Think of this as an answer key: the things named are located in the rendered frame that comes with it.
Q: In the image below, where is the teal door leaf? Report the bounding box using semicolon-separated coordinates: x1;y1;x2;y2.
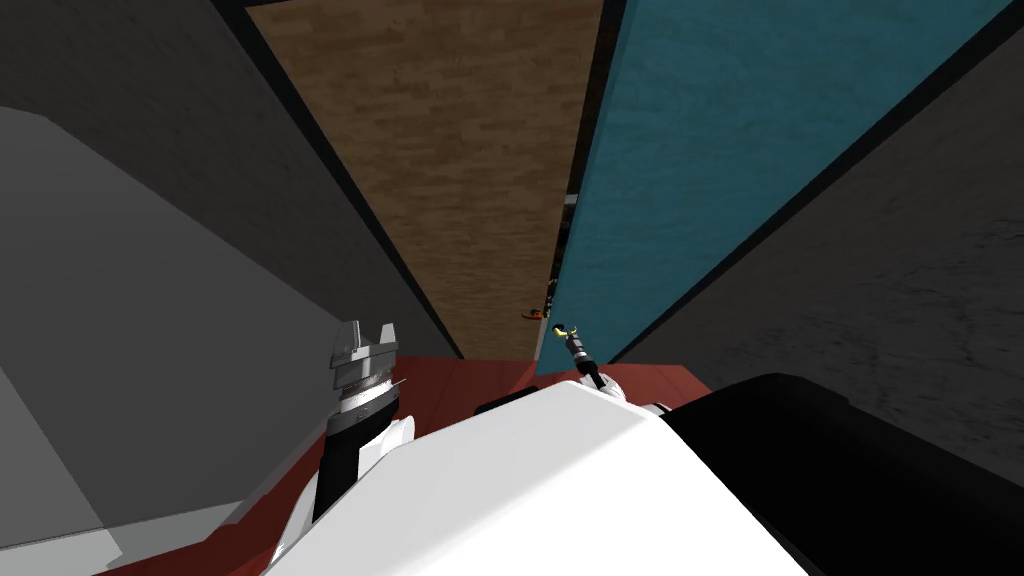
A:
534;0;1019;377

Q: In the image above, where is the grey block furniture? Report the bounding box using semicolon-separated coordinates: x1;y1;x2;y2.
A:
0;103;347;576

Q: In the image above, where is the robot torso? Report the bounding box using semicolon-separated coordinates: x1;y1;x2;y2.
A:
262;379;811;576

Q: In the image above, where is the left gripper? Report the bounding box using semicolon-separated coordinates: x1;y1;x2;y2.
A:
329;319;401;385

